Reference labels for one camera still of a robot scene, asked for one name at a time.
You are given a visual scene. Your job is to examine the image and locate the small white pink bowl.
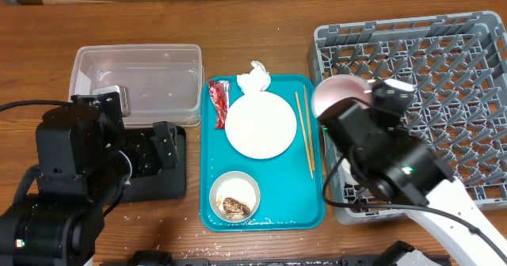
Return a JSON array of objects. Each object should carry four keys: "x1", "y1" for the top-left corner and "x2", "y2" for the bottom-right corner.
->
[{"x1": 311, "y1": 74, "x2": 372, "y2": 118}]

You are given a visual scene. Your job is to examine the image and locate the wooden chopstick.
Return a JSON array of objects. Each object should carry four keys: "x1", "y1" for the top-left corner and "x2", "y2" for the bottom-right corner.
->
[
  {"x1": 303, "y1": 85, "x2": 315, "y2": 178},
  {"x1": 295, "y1": 91, "x2": 314, "y2": 179}
]

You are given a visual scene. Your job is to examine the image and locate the large white plate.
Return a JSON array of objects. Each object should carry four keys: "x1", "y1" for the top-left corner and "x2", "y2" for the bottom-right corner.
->
[{"x1": 225, "y1": 92, "x2": 297, "y2": 160}]

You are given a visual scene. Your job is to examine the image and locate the white paper cup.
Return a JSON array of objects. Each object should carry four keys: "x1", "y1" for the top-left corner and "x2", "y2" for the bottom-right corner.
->
[{"x1": 340, "y1": 158, "x2": 359, "y2": 186}]

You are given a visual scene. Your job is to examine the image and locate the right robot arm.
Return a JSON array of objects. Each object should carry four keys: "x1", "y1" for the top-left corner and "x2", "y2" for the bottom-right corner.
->
[{"x1": 314, "y1": 97, "x2": 506, "y2": 265}]

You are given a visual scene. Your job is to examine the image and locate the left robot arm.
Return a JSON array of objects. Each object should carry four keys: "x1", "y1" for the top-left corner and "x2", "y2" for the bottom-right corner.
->
[{"x1": 1, "y1": 92, "x2": 186, "y2": 265}]

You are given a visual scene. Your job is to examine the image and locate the black waste bin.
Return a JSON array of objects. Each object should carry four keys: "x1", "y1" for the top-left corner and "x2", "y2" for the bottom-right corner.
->
[{"x1": 121, "y1": 124, "x2": 187, "y2": 203}]

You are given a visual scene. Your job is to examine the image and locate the clear plastic bin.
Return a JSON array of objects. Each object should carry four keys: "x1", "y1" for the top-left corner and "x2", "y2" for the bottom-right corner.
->
[{"x1": 68, "y1": 44, "x2": 204, "y2": 128}]

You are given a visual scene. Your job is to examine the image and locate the red foil wrapper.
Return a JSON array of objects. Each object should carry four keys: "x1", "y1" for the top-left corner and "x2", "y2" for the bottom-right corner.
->
[{"x1": 208, "y1": 80, "x2": 230, "y2": 129}]

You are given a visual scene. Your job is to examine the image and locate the metal bowl with food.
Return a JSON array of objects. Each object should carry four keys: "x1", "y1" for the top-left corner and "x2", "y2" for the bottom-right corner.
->
[{"x1": 208, "y1": 171, "x2": 261, "y2": 223}]

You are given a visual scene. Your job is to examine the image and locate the teal plastic tray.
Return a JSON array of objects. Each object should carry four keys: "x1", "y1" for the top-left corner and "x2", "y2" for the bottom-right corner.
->
[{"x1": 200, "y1": 87, "x2": 326, "y2": 232}]

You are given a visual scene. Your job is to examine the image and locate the crumpled white napkin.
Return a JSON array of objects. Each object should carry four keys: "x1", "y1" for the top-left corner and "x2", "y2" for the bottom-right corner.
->
[{"x1": 237, "y1": 61, "x2": 271, "y2": 94}]

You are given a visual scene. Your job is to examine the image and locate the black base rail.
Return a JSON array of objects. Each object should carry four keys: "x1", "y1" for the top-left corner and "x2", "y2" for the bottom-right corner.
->
[{"x1": 104, "y1": 241, "x2": 452, "y2": 266}]

